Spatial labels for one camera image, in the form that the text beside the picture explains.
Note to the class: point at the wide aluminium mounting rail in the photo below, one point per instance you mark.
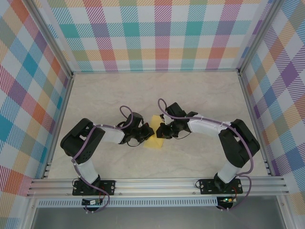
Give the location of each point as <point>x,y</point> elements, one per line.
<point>155,187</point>

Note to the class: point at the green circuit board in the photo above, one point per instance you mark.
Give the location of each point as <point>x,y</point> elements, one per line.
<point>227,200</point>
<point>91,202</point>

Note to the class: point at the yellow paper sheet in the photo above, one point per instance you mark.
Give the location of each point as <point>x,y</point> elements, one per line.
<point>155,144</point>

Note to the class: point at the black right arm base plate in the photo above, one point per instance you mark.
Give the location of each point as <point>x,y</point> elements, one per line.
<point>207,189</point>

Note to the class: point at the aluminium frame post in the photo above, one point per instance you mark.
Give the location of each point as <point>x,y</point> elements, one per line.
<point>29,214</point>
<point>284,214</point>
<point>259,35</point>
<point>51,38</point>

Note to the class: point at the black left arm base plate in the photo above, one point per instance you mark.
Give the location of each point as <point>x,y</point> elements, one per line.
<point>108,187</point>

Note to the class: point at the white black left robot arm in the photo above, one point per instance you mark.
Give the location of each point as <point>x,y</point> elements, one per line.
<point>112,134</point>

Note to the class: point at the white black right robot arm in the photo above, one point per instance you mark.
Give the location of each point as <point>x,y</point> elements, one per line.
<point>202,126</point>

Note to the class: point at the aluminium frame rail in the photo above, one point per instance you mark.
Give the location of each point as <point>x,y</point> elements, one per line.
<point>155,71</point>
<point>254,119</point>
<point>59,119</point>

